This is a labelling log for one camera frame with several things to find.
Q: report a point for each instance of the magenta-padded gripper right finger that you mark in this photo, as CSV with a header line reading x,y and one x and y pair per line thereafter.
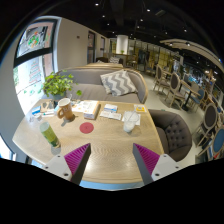
x,y
146,156

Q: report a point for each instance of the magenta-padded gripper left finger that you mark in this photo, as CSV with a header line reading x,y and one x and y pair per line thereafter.
x,y
77,156

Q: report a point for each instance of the green-labelled clear drink bottle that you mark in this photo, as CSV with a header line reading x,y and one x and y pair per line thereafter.
x,y
50,135

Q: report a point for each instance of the flat round red coaster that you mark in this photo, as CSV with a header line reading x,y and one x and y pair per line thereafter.
x,y
86,127

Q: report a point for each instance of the grey tufted armchair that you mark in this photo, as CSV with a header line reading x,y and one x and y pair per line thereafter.
x,y
173,135

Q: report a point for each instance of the clear plastic cup with straw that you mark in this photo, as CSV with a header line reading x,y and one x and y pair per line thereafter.
x,y
130,122

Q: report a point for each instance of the white paper napkin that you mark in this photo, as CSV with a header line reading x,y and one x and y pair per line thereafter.
x,y
136,115

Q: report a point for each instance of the white orange carton box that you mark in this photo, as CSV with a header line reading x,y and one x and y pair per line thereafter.
x,y
92,113

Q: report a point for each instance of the brown ceramic mug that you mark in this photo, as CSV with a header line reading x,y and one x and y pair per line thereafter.
x,y
66,109

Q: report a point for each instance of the yellow square card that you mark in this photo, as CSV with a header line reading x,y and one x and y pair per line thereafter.
x,y
140,108

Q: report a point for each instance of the white illustrated leaflet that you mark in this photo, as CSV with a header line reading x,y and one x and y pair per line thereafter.
x,y
81,106

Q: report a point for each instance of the small white blue box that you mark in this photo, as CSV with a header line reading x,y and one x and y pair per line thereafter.
x,y
56,110

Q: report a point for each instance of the white teal pen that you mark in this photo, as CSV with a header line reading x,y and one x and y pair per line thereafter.
x,y
48,114

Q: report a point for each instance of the white printed leaflet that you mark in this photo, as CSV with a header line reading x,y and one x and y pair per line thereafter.
x,y
111,115

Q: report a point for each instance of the brown kraft card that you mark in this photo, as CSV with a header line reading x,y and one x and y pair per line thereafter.
x,y
46,106

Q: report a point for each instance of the grey curved sofa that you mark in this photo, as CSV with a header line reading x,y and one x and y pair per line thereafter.
x,y
85,87

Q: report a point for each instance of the green potted plant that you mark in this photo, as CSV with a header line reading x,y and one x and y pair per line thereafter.
x,y
58,84

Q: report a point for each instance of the group of wooden dining chairs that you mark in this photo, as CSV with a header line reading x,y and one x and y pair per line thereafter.
x,y
175,85

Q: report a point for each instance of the grey white chevron cushion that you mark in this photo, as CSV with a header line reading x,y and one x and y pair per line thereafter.
x,y
117,82

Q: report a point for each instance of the window with festive decals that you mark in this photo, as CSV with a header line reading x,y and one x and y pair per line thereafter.
x,y
33,63

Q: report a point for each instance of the group of ceiling spotlights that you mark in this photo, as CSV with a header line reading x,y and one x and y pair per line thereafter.
x,y
146,20

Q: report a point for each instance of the dark wall door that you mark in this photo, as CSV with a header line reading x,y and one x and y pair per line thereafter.
x,y
91,46

